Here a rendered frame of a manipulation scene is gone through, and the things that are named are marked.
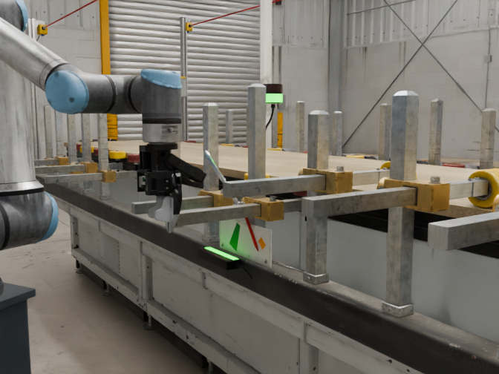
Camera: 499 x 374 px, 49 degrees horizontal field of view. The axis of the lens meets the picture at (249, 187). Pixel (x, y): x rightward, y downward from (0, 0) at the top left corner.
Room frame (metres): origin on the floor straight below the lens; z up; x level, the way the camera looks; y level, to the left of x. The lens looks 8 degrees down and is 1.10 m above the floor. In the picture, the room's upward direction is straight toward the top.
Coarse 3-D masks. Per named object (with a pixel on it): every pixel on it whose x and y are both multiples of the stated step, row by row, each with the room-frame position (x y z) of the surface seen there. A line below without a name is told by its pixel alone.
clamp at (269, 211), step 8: (248, 200) 1.45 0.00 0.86; (256, 200) 1.42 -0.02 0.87; (264, 200) 1.41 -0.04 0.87; (280, 200) 1.41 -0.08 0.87; (264, 208) 1.39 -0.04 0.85; (272, 208) 1.38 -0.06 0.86; (280, 208) 1.40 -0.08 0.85; (264, 216) 1.39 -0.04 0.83; (272, 216) 1.38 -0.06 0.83; (280, 216) 1.40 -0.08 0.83
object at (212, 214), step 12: (252, 204) 1.41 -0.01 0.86; (288, 204) 1.46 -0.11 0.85; (300, 204) 1.48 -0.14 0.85; (180, 216) 1.28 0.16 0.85; (192, 216) 1.30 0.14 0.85; (204, 216) 1.31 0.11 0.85; (216, 216) 1.33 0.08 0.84; (228, 216) 1.35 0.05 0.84; (240, 216) 1.37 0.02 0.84; (252, 216) 1.39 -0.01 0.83
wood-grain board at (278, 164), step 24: (96, 144) 3.51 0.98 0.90; (120, 144) 3.51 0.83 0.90; (144, 144) 3.51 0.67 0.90; (192, 144) 3.51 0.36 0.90; (240, 168) 1.94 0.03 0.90; (288, 168) 1.94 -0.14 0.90; (360, 168) 1.94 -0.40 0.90; (432, 168) 1.94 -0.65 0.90; (456, 168) 1.94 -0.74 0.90; (456, 216) 1.16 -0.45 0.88
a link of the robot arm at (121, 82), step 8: (112, 80) 1.26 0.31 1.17; (120, 80) 1.28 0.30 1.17; (128, 80) 1.28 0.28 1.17; (120, 88) 1.27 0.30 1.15; (128, 88) 1.27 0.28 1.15; (120, 96) 1.27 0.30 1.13; (128, 96) 1.27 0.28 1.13; (120, 104) 1.27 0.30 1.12; (128, 104) 1.28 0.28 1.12; (112, 112) 1.28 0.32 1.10; (120, 112) 1.30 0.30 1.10; (128, 112) 1.31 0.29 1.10; (136, 112) 1.29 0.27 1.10
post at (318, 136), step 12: (312, 120) 1.25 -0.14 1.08; (324, 120) 1.24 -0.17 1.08; (312, 132) 1.25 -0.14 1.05; (324, 132) 1.24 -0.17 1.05; (312, 144) 1.25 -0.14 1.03; (324, 144) 1.24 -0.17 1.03; (312, 156) 1.25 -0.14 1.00; (324, 156) 1.25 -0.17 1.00; (312, 192) 1.25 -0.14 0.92; (312, 228) 1.24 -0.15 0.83; (324, 228) 1.25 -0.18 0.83; (312, 240) 1.24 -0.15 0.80; (324, 240) 1.25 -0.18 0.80; (312, 252) 1.24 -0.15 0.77; (324, 252) 1.25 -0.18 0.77; (312, 264) 1.24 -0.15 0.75; (324, 264) 1.25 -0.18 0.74
